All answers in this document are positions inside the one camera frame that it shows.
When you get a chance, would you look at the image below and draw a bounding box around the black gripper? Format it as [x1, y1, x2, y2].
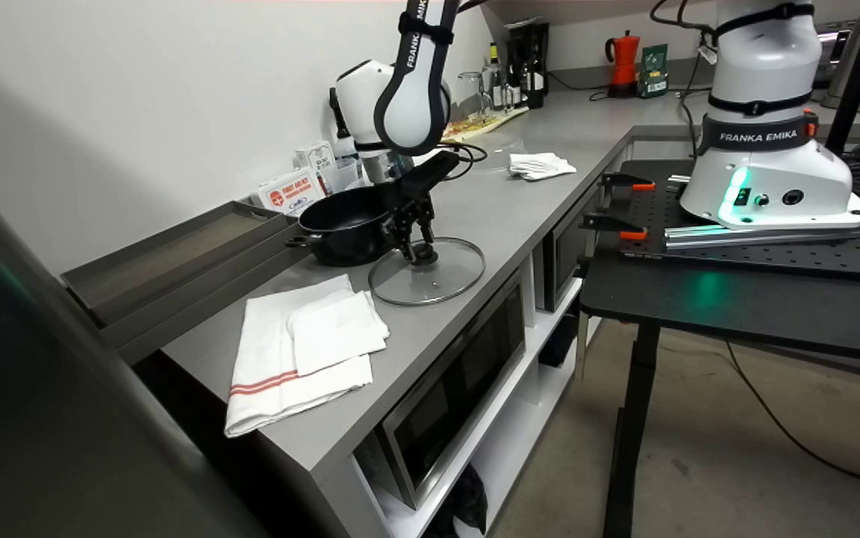
[386, 170, 445, 270]

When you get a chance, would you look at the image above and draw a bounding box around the glass lid with black knob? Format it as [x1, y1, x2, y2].
[368, 234, 490, 309]

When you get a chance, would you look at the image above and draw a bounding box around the black cooking pot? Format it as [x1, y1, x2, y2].
[287, 182, 408, 270]

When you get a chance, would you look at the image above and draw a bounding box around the red moka pot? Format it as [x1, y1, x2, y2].
[604, 28, 641, 100]

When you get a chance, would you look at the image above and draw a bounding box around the clear spray bottle black trigger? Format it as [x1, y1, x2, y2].
[326, 85, 365, 193]

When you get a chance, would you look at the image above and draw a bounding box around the small white box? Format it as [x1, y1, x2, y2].
[292, 142, 338, 193]

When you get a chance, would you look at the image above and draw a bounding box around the red and white box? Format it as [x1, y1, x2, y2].
[256, 164, 329, 218]

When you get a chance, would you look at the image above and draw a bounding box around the small dark under-counter appliance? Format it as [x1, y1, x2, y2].
[531, 193, 604, 312]

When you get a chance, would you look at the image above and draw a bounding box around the yellow cutting board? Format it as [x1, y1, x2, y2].
[448, 106, 531, 143]

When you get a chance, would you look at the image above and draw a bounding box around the white towel with blue stripes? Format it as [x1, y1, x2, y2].
[507, 151, 580, 185]

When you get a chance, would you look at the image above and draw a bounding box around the built-in microwave oven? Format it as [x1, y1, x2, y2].
[377, 267, 531, 511]

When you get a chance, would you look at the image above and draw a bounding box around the white towel with red stripe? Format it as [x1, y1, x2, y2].
[220, 273, 390, 444]

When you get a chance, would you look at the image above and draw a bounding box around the black coffee machine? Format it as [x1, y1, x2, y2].
[504, 21, 553, 112]

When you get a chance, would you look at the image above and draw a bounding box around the green box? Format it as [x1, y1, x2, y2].
[635, 43, 671, 100]

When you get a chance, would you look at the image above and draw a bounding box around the black robot table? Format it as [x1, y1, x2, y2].
[575, 158, 860, 538]

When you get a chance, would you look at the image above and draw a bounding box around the black clamp with orange handle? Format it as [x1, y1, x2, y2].
[599, 170, 660, 198]
[580, 209, 650, 245]

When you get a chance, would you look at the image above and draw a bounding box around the aluminium rail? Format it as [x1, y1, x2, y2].
[660, 207, 860, 252]

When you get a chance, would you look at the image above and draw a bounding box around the black floor cable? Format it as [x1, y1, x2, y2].
[726, 339, 860, 490]

